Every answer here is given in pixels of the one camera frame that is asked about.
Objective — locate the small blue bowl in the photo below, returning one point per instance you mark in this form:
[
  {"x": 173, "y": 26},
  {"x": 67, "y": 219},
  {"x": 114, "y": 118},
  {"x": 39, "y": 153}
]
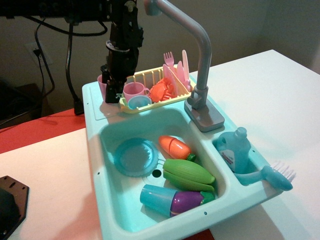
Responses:
[{"x": 139, "y": 101}]

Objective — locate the pink toy mug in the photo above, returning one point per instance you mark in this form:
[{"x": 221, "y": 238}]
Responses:
[{"x": 133, "y": 89}]

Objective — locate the blue dish brush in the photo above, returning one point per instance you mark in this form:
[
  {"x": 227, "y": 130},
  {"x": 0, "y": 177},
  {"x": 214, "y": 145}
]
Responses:
[{"x": 278, "y": 175}]

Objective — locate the pink toy fork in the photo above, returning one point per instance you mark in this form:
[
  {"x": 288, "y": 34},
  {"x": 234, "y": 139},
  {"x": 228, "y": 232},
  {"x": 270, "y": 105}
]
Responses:
[{"x": 169, "y": 59}]

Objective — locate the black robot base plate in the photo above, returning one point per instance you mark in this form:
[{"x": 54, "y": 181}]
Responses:
[{"x": 13, "y": 205}]

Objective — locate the green toy corn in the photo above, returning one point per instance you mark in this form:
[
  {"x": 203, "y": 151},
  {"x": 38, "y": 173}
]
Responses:
[{"x": 188, "y": 176}]

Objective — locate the blue toy plate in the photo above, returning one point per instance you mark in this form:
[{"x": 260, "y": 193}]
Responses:
[{"x": 136, "y": 157}]

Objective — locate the pink toy knife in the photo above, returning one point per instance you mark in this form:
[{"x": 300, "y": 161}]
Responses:
[{"x": 185, "y": 64}]

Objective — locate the white wall outlet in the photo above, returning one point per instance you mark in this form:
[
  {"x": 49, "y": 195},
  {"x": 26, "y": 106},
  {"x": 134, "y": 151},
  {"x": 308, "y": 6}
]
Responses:
[{"x": 35, "y": 54}]

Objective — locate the grey toy faucet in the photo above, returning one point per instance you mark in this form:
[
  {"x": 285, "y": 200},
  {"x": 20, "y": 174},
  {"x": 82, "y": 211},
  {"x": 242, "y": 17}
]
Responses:
[{"x": 201, "y": 111}]

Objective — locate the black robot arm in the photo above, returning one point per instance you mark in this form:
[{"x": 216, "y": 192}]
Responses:
[{"x": 126, "y": 37}]

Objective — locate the yellow dish rack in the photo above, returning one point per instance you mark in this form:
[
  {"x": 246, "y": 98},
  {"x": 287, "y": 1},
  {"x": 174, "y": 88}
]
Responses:
[{"x": 149, "y": 78}]

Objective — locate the teal toy sink unit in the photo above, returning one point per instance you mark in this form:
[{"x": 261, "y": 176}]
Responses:
[{"x": 121, "y": 214}]

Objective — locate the orange toy carrot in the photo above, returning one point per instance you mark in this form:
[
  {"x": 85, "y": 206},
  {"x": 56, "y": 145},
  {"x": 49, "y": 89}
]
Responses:
[{"x": 176, "y": 148}]

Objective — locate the blue toy detergent bottle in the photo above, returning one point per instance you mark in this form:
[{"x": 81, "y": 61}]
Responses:
[{"x": 234, "y": 148}]

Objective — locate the purple toy eggplant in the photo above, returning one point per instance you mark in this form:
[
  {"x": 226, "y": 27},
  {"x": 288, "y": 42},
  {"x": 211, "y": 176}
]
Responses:
[{"x": 187, "y": 200}]

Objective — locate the orange toy crab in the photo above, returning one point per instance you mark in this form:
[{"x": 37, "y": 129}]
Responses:
[{"x": 162, "y": 91}]

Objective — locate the pink toy plate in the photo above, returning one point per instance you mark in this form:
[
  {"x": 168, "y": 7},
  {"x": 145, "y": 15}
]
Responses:
[{"x": 178, "y": 87}]

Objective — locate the blue plastic cup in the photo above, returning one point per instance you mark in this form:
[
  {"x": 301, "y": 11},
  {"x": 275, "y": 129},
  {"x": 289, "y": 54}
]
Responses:
[{"x": 158, "y": 198}]

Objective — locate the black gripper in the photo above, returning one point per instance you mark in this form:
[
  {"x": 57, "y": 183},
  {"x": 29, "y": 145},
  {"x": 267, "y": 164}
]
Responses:
[{"x": 120, "y": 64}]

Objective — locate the pink plastic cup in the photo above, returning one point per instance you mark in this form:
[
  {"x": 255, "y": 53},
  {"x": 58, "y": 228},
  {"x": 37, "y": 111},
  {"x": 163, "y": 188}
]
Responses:
[{"x": 102, "y": 87}]

